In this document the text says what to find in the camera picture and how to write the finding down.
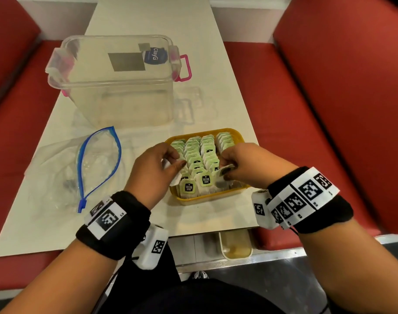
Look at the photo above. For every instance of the black wristband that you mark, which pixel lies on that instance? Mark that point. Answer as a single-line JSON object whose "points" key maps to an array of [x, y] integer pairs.
{"points": [[333, 215], [127, 232]]}

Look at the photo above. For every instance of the black right wristband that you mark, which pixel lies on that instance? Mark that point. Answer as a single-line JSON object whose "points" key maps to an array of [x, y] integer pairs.
{"points": [[333, 215]]}

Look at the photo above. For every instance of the red bench seat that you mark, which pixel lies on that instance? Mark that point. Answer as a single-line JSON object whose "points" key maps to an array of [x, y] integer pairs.
{"points": [[12, 127], [342, 78]]}

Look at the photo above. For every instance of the person's left forearm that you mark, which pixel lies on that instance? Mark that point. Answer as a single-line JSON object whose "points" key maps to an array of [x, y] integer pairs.
{"points": [[61, 281]]}

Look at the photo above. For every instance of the rows of green-tagged tea bags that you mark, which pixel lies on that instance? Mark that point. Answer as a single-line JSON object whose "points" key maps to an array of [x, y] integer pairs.
{"points": [[205, 179]]}

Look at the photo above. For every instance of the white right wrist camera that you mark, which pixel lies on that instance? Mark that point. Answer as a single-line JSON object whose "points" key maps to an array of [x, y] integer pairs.
{"points": [[264, 222]]}

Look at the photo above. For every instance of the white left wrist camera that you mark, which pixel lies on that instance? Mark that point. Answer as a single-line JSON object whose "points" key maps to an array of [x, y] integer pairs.
{"points": [[146, 258]]}

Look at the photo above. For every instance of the clear zip bag blue seal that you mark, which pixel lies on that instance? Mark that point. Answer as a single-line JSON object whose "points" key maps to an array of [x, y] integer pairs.
{"points": [[97, 160]]}

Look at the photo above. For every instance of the yellow tray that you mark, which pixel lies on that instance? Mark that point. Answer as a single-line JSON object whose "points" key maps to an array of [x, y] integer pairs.
{"points": [[202, 199]]}

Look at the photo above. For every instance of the black and white shoe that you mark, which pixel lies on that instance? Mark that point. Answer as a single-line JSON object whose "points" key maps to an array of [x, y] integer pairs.
{"points": [[200, 275]]}

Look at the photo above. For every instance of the black left wristband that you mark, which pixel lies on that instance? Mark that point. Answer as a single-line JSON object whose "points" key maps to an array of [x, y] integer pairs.
{"points": [[127, 232]]}

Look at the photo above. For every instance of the yellow lid under table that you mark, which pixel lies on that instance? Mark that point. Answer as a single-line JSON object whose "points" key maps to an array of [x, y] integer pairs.
{"points": [[235, 245]]}

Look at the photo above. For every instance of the person's black trousers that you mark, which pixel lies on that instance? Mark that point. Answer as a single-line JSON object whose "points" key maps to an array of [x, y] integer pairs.
{"points": [[185, 297]]}

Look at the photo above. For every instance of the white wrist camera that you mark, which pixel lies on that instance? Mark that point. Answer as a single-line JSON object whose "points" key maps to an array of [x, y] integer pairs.
{"points": [[146, 258], [264, 222]]}

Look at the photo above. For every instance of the person's right hand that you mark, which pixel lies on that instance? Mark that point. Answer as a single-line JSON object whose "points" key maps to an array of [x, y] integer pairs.
{"points": [[261, 163]]}

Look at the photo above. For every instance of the person's left hand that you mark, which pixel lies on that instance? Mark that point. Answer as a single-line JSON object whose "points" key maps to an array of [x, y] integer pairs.
{"points": [[150, 183]]}

